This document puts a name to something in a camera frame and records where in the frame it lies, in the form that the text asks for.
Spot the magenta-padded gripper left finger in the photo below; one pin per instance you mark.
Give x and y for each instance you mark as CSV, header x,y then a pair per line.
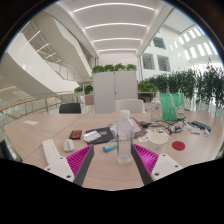
x,y
60,166

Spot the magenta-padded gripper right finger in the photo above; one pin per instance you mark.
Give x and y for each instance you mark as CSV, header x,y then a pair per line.
x,y
165,165

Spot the clear plastic water bottle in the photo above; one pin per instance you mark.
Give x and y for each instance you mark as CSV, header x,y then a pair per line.
x,y
125,140

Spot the white power strip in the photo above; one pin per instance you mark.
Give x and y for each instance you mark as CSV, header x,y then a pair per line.
x,y
50,150

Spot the flat round red coaster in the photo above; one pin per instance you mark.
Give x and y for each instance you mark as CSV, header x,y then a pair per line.
x,y
178,145

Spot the white ceramic mug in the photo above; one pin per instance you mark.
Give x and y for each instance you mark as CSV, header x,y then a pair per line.
x,y
157,141

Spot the red and black box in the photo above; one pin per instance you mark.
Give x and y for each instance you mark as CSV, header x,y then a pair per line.
x,y
75,134

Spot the colourful sticker sheet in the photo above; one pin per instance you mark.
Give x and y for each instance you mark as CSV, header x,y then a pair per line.
x,y
151,130

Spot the silver white packet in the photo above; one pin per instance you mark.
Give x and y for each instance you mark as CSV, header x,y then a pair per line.
x,y
92,136

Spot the black pouch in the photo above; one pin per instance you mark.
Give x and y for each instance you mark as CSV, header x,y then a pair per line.
x,y
144,124

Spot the white plastic packet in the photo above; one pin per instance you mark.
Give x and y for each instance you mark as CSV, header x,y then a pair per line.
x,y
196,131

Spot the brown envelope with papers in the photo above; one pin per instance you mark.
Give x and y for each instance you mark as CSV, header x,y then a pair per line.
x,y
137,126

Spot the white paper sheet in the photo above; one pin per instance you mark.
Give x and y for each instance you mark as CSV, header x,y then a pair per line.
x,y
31,122

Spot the clear plastic wrapper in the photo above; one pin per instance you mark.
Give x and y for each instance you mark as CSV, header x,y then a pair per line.
x,y
206,132

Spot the small teal tube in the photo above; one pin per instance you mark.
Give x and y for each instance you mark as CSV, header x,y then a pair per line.
x,y
109,146

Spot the black folder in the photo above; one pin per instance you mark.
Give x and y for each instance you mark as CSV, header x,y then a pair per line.
x,y
106,133

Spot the green tote bag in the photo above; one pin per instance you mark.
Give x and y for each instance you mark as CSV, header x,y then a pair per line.
x,y
171,108

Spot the large clear drink bottle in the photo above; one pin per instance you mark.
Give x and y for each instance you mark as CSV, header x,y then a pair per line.
x,y
156,108

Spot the black chair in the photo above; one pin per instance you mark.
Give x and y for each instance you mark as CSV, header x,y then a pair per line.
x,y
70,108

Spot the glass railing with wooden handrail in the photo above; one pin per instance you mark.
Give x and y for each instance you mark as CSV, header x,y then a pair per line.
x,y
33,105

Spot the white chair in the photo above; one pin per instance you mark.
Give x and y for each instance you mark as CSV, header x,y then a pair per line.
x,y
130,106

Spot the plants in brown planter box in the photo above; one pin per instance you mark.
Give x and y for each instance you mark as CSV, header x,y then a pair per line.
x,y
84,90

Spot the green hedge plant row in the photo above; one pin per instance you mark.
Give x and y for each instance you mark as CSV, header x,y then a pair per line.
x,y
186,86

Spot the white double-door cabinet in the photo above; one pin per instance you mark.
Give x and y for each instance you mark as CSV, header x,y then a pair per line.
x,y
115,90

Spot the green plants in cabinet planter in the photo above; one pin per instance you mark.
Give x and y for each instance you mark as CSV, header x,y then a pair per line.
x,y
113,67

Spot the ceiling light strips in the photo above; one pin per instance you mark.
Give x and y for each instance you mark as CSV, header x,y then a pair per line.
x,y
113,23

